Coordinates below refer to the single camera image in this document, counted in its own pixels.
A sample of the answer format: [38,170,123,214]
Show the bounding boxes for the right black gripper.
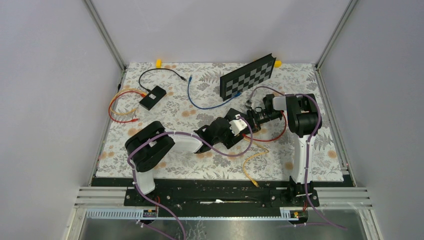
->
[240,109,282,136]

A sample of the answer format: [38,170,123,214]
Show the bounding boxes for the red ethernet cable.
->
[242,111,288,143]

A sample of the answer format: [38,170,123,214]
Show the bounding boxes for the blue ethernet cable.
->
[187,75,241,111]

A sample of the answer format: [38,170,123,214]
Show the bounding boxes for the small black adapter box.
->
[139,86,167,111]

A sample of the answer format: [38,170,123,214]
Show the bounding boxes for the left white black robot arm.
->
[124,108,259,206]

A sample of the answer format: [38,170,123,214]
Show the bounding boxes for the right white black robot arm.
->
[245,93,322,185]

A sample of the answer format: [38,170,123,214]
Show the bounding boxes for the floral patterned table mat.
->
[95,62,343,182]

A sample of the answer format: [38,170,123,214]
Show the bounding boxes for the black white checkerboard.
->
[219,53,277,101]

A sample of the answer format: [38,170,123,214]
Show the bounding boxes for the right yellow corner clip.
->
[274,60,282,68]

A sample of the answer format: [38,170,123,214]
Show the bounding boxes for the yellow corner clip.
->
[274,60,282,68]
[155,59,162,69]

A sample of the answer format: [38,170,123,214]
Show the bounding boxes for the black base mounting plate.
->
[91,177,355,218]

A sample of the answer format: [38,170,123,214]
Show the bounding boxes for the left yellow corner clip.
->
[155,59,162,69]

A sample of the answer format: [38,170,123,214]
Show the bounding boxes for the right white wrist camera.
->
[245,102,253,110]

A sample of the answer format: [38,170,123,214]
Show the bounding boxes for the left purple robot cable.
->
[127,114,254,240]

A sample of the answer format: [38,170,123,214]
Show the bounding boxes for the black thin cable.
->
[138,67,188,93]

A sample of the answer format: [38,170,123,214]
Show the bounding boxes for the red cable by adapter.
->
[107,90,147,124]

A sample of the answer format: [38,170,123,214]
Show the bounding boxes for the yellow cable by adapter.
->
[109,87,144,116]

